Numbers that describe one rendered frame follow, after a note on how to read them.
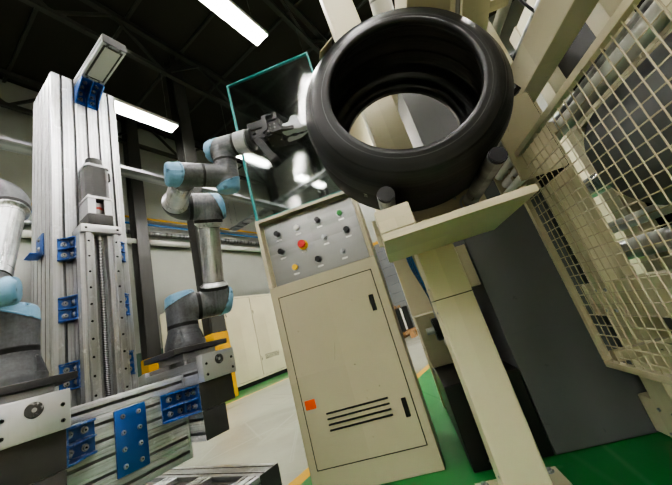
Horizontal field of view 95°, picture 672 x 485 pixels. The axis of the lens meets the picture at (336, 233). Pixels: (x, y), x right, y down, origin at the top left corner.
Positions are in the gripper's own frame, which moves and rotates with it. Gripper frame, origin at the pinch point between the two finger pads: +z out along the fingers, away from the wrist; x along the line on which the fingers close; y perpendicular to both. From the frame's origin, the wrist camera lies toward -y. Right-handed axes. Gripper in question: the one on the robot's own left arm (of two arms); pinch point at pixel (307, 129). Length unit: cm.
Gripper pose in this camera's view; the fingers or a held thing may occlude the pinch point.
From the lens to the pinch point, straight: 104.5
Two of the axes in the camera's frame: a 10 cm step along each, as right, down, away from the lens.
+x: 2.1, 2.5, 9.5
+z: 9.6, -2.2, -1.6
